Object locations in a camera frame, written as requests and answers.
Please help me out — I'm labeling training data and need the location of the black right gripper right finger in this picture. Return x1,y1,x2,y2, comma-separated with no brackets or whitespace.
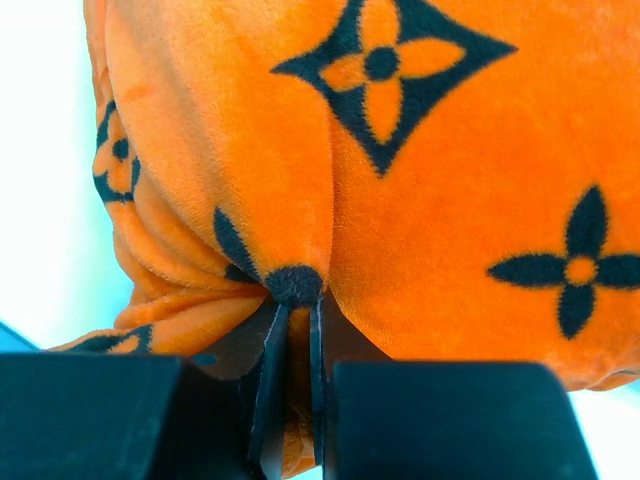
310,295,596,479

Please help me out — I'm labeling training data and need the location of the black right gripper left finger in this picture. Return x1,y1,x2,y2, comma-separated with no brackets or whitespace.
1,302,289,479

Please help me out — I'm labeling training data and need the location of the orange patterned pillowcase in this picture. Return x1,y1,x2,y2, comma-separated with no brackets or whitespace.
64,1,639,477

